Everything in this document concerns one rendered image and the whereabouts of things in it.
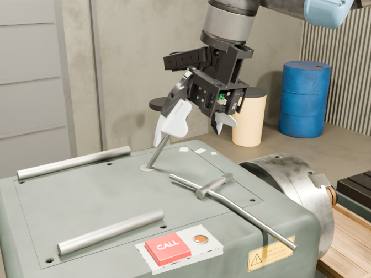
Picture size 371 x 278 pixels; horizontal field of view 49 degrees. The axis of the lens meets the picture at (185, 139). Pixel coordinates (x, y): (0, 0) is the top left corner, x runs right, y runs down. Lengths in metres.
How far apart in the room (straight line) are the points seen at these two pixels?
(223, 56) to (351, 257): 0.93
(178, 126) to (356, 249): 0.93
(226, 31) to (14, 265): 0.50
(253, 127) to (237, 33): 3.74
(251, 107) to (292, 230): 3.47
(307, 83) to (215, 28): 3.99
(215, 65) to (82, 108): 3.29
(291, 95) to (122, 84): 1.87
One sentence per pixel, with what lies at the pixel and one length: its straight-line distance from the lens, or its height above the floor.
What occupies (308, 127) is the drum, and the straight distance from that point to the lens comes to 4.74.
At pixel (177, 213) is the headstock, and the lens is 0.82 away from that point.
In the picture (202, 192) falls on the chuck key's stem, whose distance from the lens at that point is 0.85.
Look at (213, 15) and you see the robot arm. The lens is 0.62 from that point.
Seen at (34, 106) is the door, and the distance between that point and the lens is 3.70.
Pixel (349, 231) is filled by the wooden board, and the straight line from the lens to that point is 1.52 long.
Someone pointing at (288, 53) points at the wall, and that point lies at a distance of 5.40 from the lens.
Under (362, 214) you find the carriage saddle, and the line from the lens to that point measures 1.61.
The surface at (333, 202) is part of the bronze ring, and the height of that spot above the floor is 1.08.
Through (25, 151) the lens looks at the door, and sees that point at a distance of 3.80.
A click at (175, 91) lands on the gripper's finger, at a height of 1.52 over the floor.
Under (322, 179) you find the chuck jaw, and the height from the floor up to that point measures 1.19.
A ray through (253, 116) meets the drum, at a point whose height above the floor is 0.35.
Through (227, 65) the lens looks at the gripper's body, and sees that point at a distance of 0.62.
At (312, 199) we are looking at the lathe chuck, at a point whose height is 1.18.
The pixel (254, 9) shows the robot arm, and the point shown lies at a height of 1.65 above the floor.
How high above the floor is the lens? 1.69
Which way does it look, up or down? 22 degrees down
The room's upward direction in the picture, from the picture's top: straight up
